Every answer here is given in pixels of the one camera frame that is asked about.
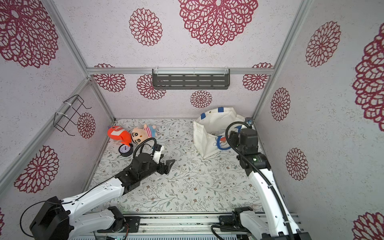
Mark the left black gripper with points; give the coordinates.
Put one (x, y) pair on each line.
(162, 170)

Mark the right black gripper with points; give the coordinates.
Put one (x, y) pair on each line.
(235, 138)

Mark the white canvas tote bag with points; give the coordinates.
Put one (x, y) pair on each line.
(209, 130)

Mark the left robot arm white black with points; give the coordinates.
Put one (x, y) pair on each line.
(70, 217)

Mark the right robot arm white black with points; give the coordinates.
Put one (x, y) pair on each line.
(242, 137)

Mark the small black alarm clock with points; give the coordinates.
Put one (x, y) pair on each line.
(126, 150)

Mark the cartoon boy plush doll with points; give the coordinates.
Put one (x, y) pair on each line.
(141, 134)

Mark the red plush toy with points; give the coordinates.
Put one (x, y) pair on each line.
(118, 133)

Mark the aluminium front rail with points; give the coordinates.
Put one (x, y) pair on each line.
(152, 224)

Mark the grey wall shelf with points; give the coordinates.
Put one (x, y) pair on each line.
(183, 79)

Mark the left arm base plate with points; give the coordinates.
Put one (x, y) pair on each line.
(129, 225)

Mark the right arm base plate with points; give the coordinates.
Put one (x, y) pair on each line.
(228, 223)

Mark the black wire wall rack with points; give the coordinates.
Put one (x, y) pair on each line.
(63, 119)

